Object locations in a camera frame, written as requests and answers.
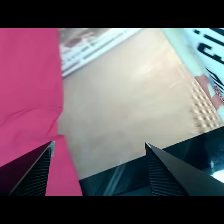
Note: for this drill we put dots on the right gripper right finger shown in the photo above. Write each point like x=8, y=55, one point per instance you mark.
x=176, y=176

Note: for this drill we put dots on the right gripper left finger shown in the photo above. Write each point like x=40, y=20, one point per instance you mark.
x=30, y=176

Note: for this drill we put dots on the red T-shirt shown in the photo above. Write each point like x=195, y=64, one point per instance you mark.
x=28, y=90

